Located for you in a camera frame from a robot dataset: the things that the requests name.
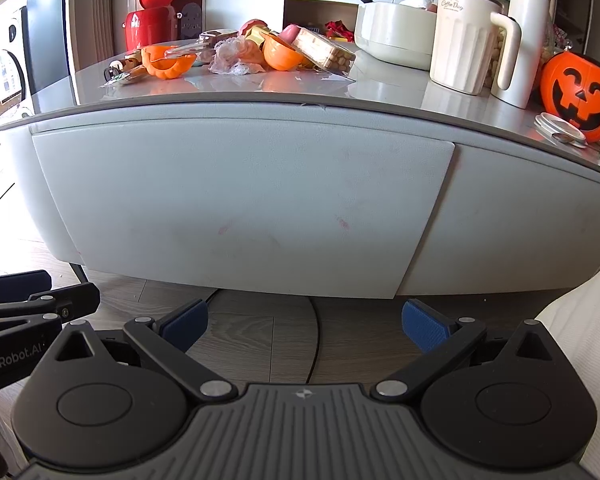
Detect cream tissue box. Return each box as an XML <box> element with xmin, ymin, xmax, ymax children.
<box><xmin>354</xmin><ymin>2</ymin><xmax>437</xmax><ymax>70</ymax></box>

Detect round white cup lid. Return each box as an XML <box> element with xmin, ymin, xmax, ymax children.
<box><xmin>534</xmin><ymin>112</ymin><xmax>588</xmax><ymax>148</ymax></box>

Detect white washing machine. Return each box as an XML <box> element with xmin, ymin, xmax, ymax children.
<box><xmin>0</xmin><ymin>4</ymin><xmax>33</xmax><ymax>124</ymax></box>

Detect orange plastic bowl toy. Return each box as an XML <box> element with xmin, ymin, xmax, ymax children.
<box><xmin>262</xmin><ymin>35</ymin><xmax>303</xmax><ymax>72</ymax></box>

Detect cream ribbed coffee mug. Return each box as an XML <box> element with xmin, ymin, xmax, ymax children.
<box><xmin>429</xmin><ymin>0</ymin><xmax>521</xmax><ymax>96</ymax></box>

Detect yellow pink mushroom toy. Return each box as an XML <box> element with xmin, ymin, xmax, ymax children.
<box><xmin>238</xmin><ymin>18</ymin><xmax>277</xmax><ymax>48</ymax></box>

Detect red pedal trash bin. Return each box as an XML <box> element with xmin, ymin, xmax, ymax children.
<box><xmin>123</xmin><ymin>0</ymin><xmax>178</xmax><ymax>51</ymax></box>

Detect orange pumpkin bucket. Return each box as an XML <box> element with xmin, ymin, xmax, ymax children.
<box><xmin>540</xmin><ymin>51</ymin><xmax>600</xmax><ymax>143</ymax></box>

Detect pink white plastic bag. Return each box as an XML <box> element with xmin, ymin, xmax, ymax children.
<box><xmin>209</xmin><ymin>37</ymin><xmax>266</xmax><ymax>76</ymax></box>

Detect small wooden doll figure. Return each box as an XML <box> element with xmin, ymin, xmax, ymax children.
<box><xmin>104</xmin><ymin>50</ymin><xmax>142</xmax><ymax>82</ymax></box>

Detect white wooden drawer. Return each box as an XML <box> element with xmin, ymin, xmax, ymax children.
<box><xmin>33</xmin><ymin>119</ymin><xmax>455</xmax><ymax>298</ymax></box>

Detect yellow red toy truck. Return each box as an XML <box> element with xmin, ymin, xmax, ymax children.
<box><xmin>325</xmin><ymin>21</ymin><xmax>354</xmax><ymax>42</ymax></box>

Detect white cabinet table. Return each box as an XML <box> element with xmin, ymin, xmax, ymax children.
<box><xmin>0</xmin><ymin>53</ymin><xmax>600</xmax><ymax>298</ymax></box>

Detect biscuit pack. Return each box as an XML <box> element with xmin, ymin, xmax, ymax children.
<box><xmin>292</xmin><ymin>27</ymin><xmax>355</xmax><ymax>76</ymax></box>

